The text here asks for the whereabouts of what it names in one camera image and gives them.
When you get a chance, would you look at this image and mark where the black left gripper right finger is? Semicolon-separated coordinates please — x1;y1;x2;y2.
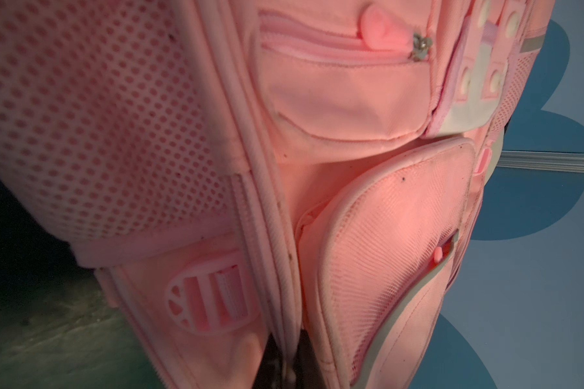
294;335;326;389

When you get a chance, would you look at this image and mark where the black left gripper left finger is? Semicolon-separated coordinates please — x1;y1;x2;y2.
251;335;284;389

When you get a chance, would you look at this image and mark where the pink backpack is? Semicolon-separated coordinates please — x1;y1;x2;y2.
0;1;554;388

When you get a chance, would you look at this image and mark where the aluminium back rail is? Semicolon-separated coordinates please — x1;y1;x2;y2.
497;151;584;173

